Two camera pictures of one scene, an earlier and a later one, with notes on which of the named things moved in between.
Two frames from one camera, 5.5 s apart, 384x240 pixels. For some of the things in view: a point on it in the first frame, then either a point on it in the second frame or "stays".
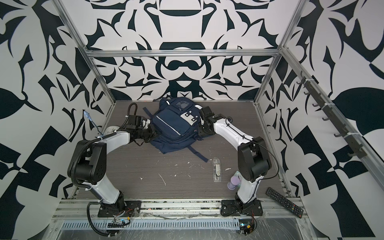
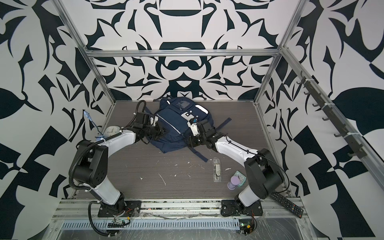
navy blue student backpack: x=174 y=124 stays
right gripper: x=200 y=132 -> x=191 y=141
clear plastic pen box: x=217 y=169 stays
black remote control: x=284 y=202 stays
